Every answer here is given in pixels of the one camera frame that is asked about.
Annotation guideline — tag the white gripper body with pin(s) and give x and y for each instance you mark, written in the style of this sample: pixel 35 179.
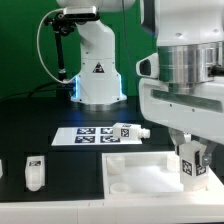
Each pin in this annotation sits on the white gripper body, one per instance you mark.
pixel 200 114

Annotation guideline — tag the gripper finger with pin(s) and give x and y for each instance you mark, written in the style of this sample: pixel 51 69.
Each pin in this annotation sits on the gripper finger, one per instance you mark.
pixel 206 151
pixel 178 138

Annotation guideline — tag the white square tabletop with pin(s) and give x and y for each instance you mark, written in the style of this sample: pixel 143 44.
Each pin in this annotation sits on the white square tabletop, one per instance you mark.
pixel 145 175

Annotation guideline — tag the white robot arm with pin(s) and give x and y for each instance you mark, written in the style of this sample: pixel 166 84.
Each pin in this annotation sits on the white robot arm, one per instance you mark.
pixel 182 84

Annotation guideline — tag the white L-shaped fence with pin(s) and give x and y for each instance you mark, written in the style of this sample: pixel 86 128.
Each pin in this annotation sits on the white L-shaped fence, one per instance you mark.
pixel 111 212

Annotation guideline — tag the white sheet with markers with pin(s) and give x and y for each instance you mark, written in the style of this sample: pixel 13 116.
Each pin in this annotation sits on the white sheet with markers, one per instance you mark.
pixel 71 136

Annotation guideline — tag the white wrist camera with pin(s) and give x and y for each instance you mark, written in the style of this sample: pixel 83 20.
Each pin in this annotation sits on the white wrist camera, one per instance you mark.
pixel 148 67

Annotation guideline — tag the black camera stand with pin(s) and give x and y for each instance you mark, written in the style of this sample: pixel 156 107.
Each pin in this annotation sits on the black camera stand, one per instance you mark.
pixel 62 27

